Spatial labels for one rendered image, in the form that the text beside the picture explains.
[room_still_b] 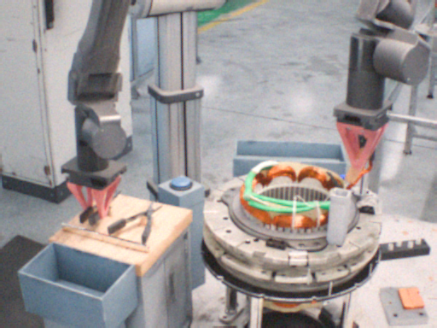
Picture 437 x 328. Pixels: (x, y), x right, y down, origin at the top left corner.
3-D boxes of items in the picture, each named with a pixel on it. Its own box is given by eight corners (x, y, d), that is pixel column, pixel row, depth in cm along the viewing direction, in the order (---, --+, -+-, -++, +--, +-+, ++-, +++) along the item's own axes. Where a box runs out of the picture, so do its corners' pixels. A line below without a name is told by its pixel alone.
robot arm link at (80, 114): (101, 95, 108) (69, 100, 106) (114, 107, 103) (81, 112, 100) (102, 132, 111) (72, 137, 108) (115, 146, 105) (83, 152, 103)
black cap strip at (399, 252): (429, 254, 155) (430, 248, 154) (376, 261, 154) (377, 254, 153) (422, 244, 160) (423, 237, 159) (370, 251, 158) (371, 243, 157)
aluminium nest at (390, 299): (427, 324, 131) (429, 315, 130) (388, 325, 131) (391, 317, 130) (414, 291, 142) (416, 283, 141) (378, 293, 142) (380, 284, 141)
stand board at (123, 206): (142, 277, 105) (141, 265, 104) (49, 250, 111) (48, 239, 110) (192, 220, 121) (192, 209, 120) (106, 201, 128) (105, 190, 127)
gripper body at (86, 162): (109, 188, 106) (107, 147, 103) (60, 176, 109) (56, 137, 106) (128, 172, 111) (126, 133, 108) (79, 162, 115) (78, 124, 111)
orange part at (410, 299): (424, 308, 133) (425, 305, 133) (404, 310, 133) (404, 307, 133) (417, 290, 140) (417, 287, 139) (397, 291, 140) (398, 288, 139)
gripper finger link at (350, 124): (386, 164, 98) (393, 107, 95) (372, 178, 93) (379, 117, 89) (347, 155, 102) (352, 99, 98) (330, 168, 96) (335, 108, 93)
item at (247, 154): (331, 246, 160) (341, 143, 148) (335, 270, 151) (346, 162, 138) (234, 243, 162) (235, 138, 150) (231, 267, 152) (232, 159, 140)
